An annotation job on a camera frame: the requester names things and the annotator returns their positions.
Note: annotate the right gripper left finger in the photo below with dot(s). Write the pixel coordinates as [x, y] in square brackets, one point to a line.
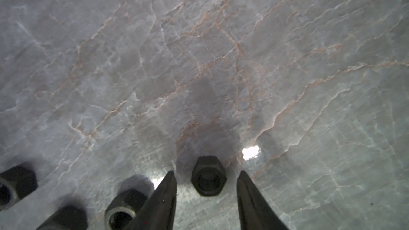
[158, 212]

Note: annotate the black hex nut on table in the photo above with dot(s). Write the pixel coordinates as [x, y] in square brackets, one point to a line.
[208, 176]
[66, 218]
[123, 208]
[16, 183]

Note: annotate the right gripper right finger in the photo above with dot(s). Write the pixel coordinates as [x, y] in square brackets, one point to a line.
[254, 211]

